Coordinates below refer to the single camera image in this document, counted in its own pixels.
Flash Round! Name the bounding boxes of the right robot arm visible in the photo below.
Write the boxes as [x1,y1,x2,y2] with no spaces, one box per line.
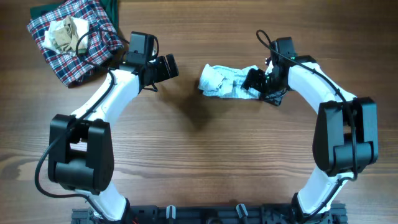
[242,37,378,223]

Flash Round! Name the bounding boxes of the red blue plaid garment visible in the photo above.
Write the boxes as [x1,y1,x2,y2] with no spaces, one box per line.
[27,0,124,86]

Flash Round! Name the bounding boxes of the dark green garment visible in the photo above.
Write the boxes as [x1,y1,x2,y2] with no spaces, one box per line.
[30,0,119,29]

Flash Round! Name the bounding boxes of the beige crumpled garment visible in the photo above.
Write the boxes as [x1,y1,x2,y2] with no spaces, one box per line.
[53,16,87,54]

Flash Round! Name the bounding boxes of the light blue striped baby pants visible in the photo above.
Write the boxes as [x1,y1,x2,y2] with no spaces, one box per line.
[198,64,260,100]

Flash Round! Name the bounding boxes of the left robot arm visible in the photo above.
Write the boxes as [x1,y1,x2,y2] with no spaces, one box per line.
[34,32,178,223]

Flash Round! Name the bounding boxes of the white crumpled garment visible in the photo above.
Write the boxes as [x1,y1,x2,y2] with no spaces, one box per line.
[42,17,90,56]

